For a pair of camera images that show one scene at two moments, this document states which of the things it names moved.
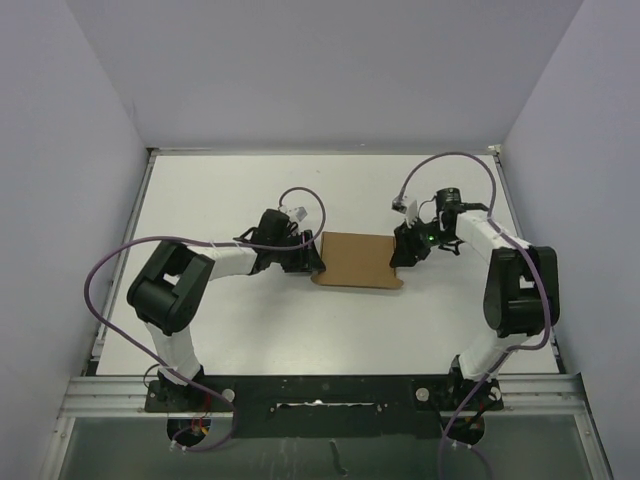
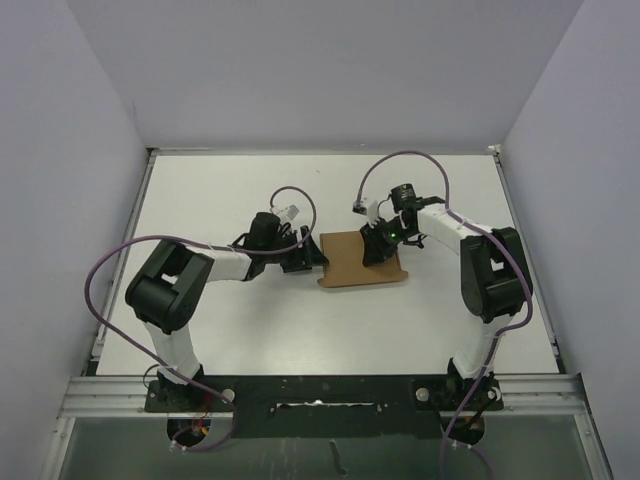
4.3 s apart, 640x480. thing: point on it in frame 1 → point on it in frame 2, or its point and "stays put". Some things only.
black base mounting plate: x=342 y=406 stays put
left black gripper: x=306 y=259 stays put
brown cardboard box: x=358 y=260 stays put
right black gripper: x=407 y=248 → x=376 y=252
